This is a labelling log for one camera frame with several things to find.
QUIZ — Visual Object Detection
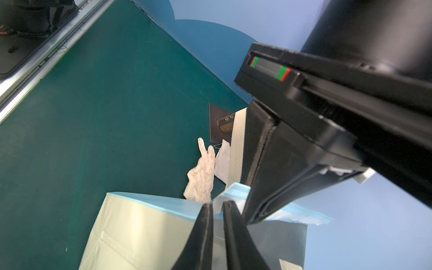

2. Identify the white canvas work glove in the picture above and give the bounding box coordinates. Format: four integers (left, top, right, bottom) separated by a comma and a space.
214, 139, 231, 184

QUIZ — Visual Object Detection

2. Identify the dark metal tree base plate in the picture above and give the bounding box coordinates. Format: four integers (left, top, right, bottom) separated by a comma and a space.
209, 103, 235, 145

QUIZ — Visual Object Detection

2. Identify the aluminium front frame rail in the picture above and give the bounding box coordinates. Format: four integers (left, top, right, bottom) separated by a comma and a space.
1, 1, 114, 122

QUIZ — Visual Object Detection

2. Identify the brown artificial tree trunk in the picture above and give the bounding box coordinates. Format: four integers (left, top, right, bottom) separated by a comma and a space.
217, 114, 235, 133

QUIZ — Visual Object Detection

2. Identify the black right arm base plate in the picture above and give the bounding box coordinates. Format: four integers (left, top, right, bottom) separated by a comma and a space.
1, 1, 78, 79

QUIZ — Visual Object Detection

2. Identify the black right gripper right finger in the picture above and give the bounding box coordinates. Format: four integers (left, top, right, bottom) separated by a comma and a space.
222, 200, 269, 270

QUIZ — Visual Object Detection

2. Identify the light blue insulated delivery bag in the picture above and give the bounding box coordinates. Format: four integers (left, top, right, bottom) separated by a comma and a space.
79, 109, 332, 270

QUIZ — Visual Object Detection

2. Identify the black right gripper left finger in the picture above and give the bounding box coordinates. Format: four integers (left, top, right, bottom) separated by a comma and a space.
172, 204, 214, 270

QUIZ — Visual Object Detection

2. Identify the white knitted work glove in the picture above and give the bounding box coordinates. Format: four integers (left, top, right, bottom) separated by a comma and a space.
183, 138, 216, 203

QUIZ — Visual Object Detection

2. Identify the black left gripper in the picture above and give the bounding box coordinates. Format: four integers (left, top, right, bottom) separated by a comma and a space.
235, 43, 432, 225

